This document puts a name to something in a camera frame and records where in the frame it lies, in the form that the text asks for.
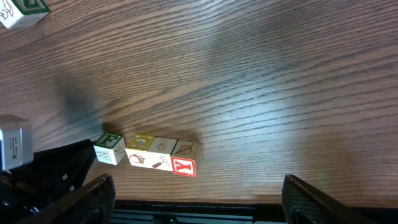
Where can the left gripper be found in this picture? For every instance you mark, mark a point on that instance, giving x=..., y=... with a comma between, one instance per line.
x=28, y=189

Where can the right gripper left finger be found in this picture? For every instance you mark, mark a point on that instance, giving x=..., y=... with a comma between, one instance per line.
x=92, y=203

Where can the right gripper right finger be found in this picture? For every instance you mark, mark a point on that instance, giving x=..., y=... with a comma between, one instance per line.
x=304, y=203

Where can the letter M wooden block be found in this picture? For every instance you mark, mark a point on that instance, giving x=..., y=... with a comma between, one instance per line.
x=110, y=148

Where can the acorn picture wooden block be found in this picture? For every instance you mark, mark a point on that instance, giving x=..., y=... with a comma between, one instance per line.
x=137, y=150

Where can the hammer picture wooden block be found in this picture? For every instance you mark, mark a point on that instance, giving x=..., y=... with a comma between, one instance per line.
x=159, y=154

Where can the red letter Y block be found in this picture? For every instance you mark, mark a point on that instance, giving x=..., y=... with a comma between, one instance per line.
x=186, y=158

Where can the sheep picture wooden block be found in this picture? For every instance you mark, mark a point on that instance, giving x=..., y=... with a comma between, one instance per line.
x=22, y=13

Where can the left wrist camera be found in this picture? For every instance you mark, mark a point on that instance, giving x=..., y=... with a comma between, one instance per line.
x=16, y=142

